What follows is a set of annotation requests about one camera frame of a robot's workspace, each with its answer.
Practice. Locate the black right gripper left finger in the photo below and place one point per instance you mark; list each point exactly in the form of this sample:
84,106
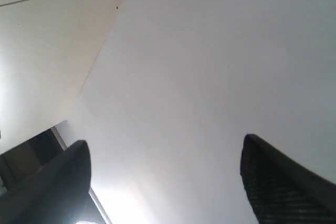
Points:
55,194

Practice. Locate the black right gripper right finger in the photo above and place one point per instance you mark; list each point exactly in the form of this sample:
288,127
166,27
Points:
280,190

